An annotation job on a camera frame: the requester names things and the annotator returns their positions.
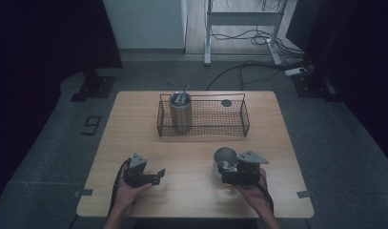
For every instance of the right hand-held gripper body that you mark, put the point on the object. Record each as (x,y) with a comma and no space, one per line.
(249,175)

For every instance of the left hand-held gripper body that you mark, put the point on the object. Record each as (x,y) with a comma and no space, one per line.
(134,175)

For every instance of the white mug with steel inside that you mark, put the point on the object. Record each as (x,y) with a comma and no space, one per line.
(223,157)

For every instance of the stainless steel tumbler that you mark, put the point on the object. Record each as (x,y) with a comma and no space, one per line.
(180,116)

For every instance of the metal straw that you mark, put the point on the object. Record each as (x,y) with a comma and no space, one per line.
(184,92)

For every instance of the person's right hand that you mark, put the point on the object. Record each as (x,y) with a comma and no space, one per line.
(256,197)

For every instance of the person's left hand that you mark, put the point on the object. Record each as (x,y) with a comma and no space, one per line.
(126,197)

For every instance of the grey tape piece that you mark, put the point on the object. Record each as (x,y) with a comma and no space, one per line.
(303,194)
(84,192)

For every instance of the dark round table grommet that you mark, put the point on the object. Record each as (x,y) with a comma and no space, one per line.
(226,103)

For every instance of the black stand base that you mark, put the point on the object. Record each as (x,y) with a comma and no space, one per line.
(312,86)
(94,87)

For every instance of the white power strip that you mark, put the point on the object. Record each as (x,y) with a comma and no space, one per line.
(295,71)

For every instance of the white panel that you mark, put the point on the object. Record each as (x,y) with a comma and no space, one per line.
(147,24)

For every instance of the black curtain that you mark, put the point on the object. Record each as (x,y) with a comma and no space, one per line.
(39,47)
(357,47)

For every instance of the white metal desk frame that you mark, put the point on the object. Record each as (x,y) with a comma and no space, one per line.
(242,18)

